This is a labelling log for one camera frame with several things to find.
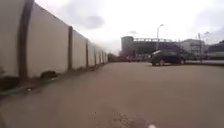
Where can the street lamp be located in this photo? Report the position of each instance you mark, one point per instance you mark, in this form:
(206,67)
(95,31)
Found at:
(158,35)

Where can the pale building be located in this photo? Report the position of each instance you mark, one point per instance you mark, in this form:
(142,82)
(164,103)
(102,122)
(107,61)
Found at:
(200,48)

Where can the brown dirt road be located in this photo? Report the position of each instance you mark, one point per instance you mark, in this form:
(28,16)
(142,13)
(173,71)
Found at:
(133,96)

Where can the robot's own part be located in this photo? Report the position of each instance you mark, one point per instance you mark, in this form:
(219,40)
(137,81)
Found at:
(151,126)

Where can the dark car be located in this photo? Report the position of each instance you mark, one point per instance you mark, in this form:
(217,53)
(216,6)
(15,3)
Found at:
(167,57)

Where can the long pale concrete wall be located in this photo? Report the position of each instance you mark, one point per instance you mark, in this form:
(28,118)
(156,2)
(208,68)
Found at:
(46,43)

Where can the building with round tower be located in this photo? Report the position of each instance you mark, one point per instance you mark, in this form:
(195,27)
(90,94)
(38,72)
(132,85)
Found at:
(146,46)

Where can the weedy verge strip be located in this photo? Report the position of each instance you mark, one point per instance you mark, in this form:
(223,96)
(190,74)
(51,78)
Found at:
(30,85)

